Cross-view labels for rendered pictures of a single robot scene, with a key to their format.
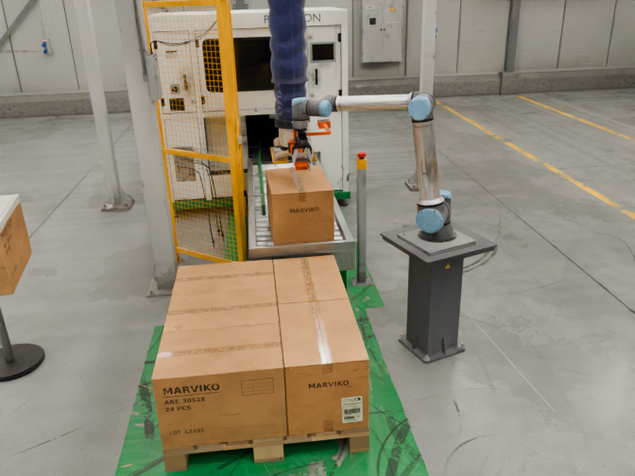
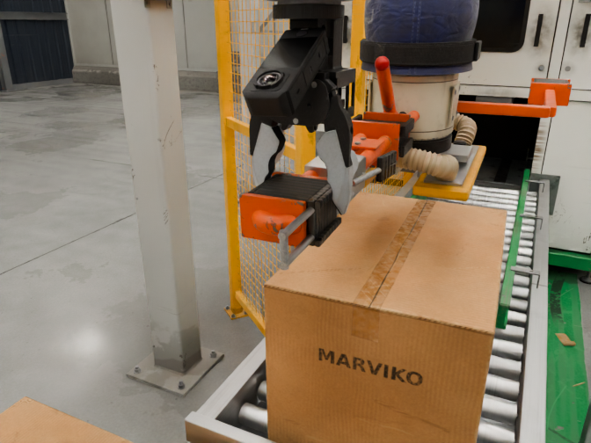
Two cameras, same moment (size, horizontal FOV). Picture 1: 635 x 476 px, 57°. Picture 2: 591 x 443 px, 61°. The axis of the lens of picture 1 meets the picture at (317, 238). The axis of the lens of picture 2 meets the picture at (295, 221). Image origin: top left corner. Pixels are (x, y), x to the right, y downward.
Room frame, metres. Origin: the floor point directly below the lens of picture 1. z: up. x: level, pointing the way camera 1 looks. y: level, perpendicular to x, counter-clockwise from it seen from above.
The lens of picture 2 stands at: (2.88, -0.19, 1.39)
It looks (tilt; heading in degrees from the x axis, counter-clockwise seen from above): 21 degrees down; 31
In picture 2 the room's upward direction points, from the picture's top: straight up
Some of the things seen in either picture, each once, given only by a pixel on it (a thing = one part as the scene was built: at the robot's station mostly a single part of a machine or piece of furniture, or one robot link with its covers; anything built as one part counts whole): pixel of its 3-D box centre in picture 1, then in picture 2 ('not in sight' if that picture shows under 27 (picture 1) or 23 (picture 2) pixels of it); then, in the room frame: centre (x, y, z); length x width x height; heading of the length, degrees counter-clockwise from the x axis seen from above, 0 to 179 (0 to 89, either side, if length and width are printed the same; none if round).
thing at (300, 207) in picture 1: (298, 206); (398, 318); (3.87, 0.13, 0.75); 0.60 x 0.40 x 0.40; 8
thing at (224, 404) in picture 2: (251, 204); (365, 253); (4.66, 0.54, 0.50); 2.31 x 0.05 x 0.19; 6
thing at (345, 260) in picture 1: (302, 263); not in sight; (3.53, 0.10, 0.47); 0.70 x 0.03 x 0.15; 96
